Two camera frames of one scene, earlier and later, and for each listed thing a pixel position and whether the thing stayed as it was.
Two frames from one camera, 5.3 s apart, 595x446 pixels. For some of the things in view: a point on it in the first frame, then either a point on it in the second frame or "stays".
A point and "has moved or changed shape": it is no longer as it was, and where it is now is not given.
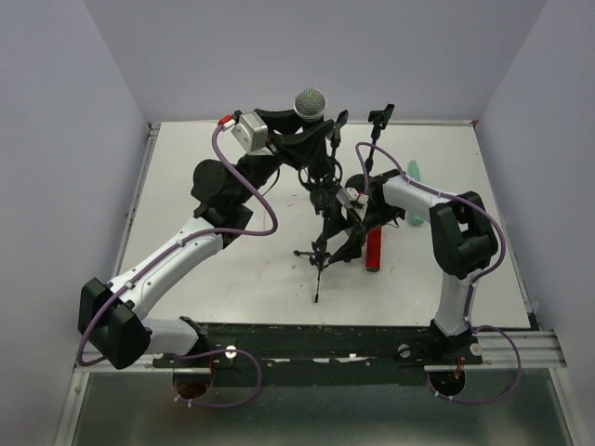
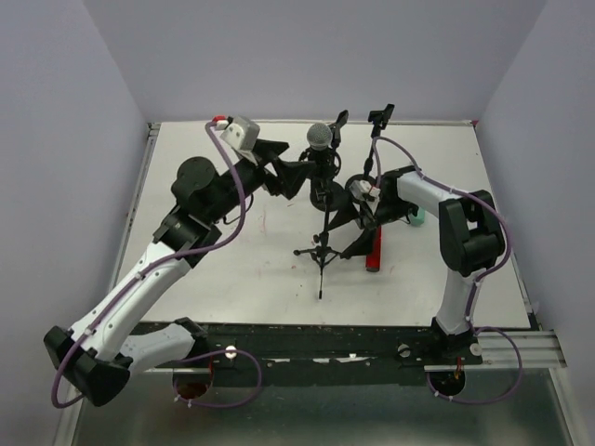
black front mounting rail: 322,346 stays
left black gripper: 288,133 to 271,168
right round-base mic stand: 379,122 stays
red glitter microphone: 374,249 stays
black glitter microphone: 310,104 has moved or changed shape
